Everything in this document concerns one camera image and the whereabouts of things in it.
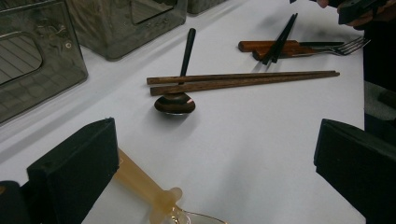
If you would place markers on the dark utensils on table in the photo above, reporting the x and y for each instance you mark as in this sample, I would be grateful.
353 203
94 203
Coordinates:
299 52

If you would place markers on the brown wooden chopstick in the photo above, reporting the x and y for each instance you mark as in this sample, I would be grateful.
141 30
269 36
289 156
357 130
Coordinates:
186 88
186 77

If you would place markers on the black chopstick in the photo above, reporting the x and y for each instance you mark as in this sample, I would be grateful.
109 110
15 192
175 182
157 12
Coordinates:
270 54
276 57

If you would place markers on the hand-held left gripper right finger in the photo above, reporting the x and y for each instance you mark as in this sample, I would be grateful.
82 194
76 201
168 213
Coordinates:
358 165

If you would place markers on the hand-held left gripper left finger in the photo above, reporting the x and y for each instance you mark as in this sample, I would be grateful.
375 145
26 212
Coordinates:
71 174

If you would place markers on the gray transparent plastic bin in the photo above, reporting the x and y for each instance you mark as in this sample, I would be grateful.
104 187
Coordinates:
109 37
202 6
46 87

